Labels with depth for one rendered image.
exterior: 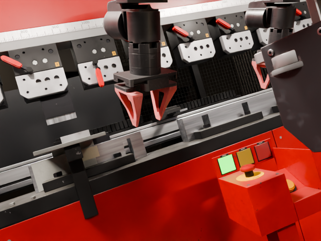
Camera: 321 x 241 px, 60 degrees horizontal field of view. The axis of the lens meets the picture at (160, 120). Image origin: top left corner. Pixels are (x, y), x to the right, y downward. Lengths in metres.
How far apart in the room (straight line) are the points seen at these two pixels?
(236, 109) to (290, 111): 0.79
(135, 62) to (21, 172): 0.87
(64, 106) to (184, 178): 0.48
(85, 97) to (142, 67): 1.08
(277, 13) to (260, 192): 0.44
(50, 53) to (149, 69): 0.59
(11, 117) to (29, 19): 0.62
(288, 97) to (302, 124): 0.04
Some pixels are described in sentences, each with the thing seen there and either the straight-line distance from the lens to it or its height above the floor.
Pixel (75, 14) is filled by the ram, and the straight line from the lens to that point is 1.08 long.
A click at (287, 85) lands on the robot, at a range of 0.42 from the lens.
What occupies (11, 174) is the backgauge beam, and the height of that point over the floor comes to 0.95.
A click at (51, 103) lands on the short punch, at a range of 1.02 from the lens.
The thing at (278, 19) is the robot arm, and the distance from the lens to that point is 0.79.
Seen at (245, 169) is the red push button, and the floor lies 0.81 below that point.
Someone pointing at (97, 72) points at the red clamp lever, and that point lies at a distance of 0.97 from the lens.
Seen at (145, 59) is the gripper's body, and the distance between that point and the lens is 0.48.
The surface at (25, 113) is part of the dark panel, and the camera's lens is 1.54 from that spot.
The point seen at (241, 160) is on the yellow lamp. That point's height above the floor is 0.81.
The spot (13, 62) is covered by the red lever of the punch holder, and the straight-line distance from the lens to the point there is 0.98.
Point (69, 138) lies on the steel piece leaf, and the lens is 0.86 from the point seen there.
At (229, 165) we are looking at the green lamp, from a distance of 0.83.
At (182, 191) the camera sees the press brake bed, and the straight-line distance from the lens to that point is 0.95.
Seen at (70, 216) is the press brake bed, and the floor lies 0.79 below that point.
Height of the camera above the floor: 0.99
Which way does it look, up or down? level
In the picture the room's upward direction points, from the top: 17 degrees counter-clockwise
